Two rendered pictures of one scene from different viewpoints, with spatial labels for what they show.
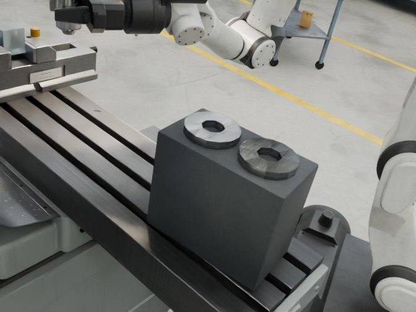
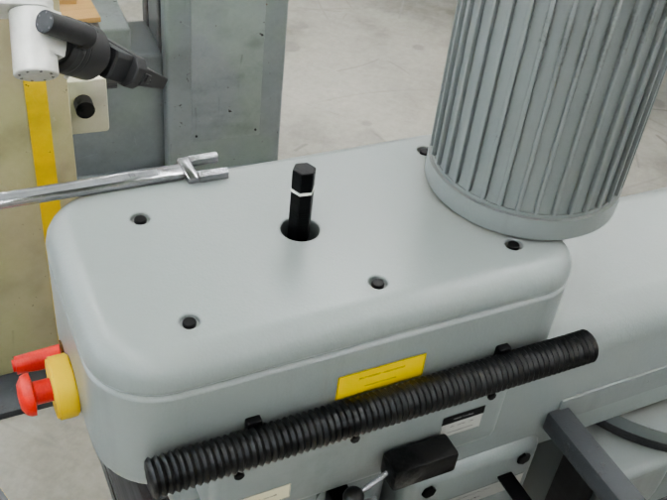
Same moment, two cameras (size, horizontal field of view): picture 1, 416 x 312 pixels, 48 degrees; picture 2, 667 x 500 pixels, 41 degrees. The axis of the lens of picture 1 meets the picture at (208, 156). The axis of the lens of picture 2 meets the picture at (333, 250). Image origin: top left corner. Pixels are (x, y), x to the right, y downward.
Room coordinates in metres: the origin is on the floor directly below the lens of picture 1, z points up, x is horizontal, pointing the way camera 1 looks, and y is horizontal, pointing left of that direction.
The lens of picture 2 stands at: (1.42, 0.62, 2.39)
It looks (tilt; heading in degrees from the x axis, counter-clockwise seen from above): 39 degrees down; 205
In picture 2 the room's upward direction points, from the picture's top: 7 degrees clockwise
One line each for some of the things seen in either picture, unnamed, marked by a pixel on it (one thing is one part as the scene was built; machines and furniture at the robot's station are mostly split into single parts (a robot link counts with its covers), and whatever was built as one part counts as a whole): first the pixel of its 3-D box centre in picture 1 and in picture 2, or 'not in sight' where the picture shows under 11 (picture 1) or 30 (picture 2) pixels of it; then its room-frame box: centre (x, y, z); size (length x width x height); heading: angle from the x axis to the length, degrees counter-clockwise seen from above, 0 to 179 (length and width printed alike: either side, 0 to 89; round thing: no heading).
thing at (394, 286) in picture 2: not in sight; (308, 289); (0.83, 0.32, 1.81); 0.47 x 0.26 x 0.16; 145
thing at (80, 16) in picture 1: (72, 16); not in sight; (0.82, 0.29, 1.24); 0.06 x 0.02 x 0.03; 121
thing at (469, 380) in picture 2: not in sight; (390, 402); (0.90, 0.45, 1.79); 0.45 x 0.04 x 0.04; 145
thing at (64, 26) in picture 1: (69, 13); not in sight; (0.84, 0.31, 1.23); 0.05 x 0.05 x 0.05
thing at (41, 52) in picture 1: (30, 44); not in sight; (1.02, 0.47, 1.08); 0.12 x 0.06 x 0.04; 54
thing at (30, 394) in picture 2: not in sight; (36, 393); (1.05, 0.16, 1.76); 0.04 x 0.03 x 0.04; 55
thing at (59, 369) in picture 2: not in sight; (62, 386); (1.03, 0.18, 1.76); 0.06 x 0.02 x 0.06; 55
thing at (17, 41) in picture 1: (7, 37); not in sight; (0.98, 0.50, 1.10); 0.06 x 0.05 x 0.06; 54
